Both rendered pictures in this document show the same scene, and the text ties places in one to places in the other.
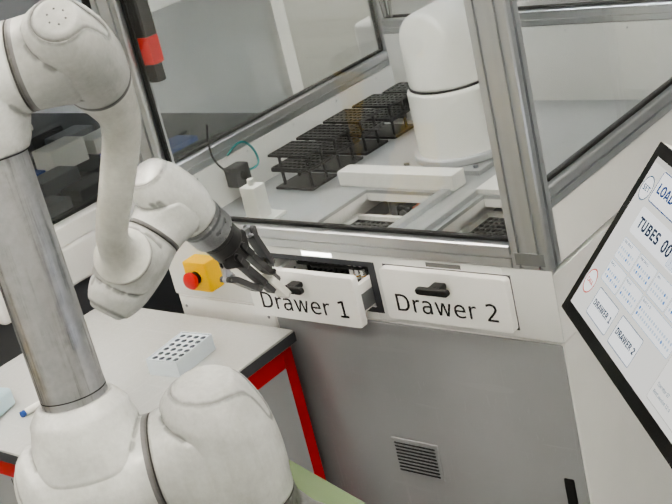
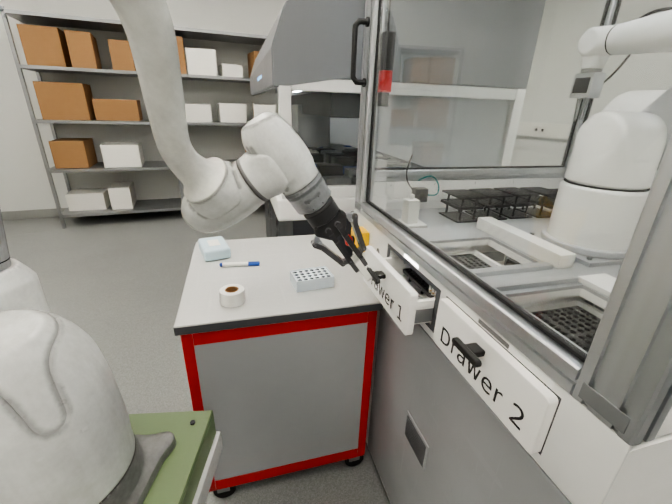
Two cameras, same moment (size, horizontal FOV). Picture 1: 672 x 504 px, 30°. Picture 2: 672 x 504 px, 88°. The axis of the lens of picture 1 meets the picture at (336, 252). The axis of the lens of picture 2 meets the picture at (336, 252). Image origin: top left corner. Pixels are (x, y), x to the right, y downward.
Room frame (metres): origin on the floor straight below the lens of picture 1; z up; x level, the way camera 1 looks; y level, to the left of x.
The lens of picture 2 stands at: (1.59, -0.21, 1.29)
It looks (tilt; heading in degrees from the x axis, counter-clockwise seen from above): 23 degrees down; 31
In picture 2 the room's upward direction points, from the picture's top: 2 degrees clockwise
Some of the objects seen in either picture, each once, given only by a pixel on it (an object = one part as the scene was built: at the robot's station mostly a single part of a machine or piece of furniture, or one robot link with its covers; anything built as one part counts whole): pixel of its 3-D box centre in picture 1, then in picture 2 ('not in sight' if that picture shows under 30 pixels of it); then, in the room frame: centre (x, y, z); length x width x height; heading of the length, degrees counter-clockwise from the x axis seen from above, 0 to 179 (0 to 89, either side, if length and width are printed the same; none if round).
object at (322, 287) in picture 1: (304, 295); (386, 285); (2.35, 0.08, 0.87); 0.29 x 0.02 x 0.11; 47
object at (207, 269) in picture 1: (202, 273); (358, 239); (2.60, 0.30, 0.88); 0.07 x 0.05 x 0.07; 47
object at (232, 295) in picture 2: not in sight; (232, 295); (2.20, 0.49, 0.78); 0.07 x 0.07 x 0.04
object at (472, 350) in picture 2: (435, 289); (471, 350); (2.15, -0.17, 0.91); 0.07 x 0.04 x 0.01; 47
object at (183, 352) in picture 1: (181, 354); (311, 278); (2.42, 0.37, 0.78); 0.12 x 0.08 x 0.04; 143
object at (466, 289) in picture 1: (446, 298); (481, 362); (2.17, -0.18, 0.87); 0.29 x 0.02 x 0.11; 47
